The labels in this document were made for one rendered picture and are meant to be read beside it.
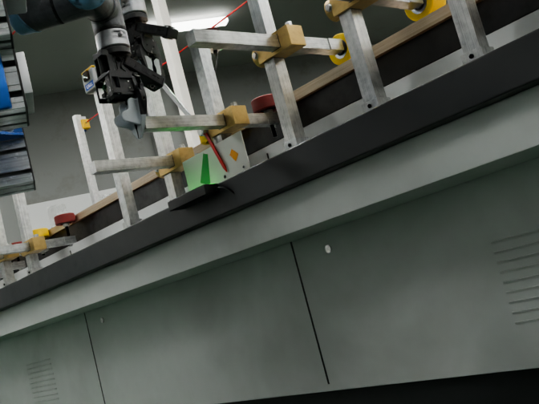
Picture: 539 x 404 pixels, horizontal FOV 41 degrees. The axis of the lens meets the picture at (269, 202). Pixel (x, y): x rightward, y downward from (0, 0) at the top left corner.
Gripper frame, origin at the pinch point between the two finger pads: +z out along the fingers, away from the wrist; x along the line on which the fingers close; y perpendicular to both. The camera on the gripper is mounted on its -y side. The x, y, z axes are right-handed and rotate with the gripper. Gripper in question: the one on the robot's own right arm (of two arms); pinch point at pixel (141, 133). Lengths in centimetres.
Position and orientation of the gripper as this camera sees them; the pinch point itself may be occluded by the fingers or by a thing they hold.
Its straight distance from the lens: 171.6
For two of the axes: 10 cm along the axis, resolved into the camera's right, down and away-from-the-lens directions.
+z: 2.4, 9.6, -1.4
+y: -7.3, 0.8, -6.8
